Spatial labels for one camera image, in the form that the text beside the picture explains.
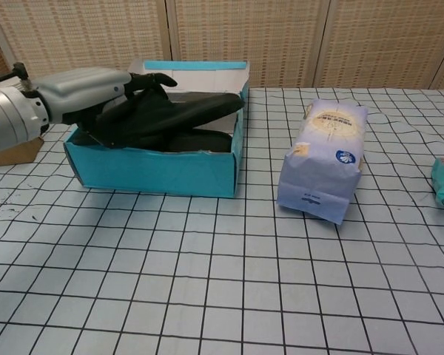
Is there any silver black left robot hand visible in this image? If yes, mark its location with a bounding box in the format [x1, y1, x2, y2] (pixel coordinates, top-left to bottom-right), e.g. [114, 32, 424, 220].
[33, 67, 178, 126]

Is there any woven bamboo folding screen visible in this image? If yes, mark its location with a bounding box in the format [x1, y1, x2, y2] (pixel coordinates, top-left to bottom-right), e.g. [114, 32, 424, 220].
[0, 0, 444, 90]

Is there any light blue checked tablecloth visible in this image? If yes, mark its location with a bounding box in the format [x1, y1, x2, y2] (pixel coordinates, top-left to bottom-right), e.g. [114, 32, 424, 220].
[0, 86, 444, 355]

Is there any black rubber slipper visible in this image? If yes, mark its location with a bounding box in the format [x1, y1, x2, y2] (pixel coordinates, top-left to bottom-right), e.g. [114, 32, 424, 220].
[75, 87, 245, 149]
[162, 127, 234, 153]

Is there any pale blue paper bag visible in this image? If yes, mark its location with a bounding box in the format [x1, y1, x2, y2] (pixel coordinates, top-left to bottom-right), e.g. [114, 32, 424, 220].
[275, 98, 369, 226]

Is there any brown paper bag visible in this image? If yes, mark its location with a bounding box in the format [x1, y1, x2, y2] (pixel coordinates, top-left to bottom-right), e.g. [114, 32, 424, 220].
[0, 135, 44, 167]

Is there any blue cardboard shoe box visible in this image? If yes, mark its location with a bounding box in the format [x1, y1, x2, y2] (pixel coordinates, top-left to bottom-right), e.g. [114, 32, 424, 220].
[63, 58, 252, 197]

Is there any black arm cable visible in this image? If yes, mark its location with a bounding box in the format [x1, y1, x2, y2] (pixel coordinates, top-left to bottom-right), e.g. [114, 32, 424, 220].
[0, 62, 33, 92]

